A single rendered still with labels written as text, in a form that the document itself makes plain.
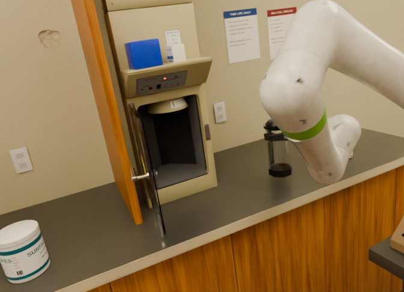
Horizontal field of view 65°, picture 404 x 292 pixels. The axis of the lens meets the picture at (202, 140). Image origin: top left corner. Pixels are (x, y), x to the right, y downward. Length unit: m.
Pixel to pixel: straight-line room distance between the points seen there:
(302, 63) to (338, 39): 0.11
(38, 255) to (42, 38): 0.92
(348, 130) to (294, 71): 0.45
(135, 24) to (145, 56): 0.16
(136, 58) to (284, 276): 1.07
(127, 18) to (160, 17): 0.12
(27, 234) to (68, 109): 0.70
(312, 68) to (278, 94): 0.08
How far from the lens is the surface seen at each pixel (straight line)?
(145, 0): 1.25
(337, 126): 1.07
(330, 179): 1.04
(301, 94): 0.65
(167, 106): 1.29
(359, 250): 1.78
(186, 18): 1.29
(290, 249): 1.46
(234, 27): 1.87
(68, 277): 1.15
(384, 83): 0.81
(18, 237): 1.15
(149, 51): 1.13
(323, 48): 0.71
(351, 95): 2.50
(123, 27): 1.22
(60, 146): 1.68
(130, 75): 1.11
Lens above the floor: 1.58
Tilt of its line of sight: 18 degrees down
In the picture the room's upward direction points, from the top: 8 degrees counter-clockwise
